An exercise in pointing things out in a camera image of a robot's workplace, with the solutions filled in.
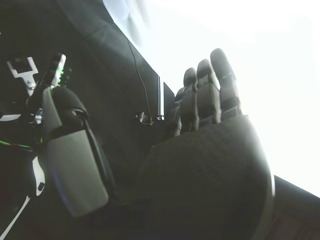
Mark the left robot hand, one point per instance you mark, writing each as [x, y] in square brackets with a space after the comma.
[205, 175]

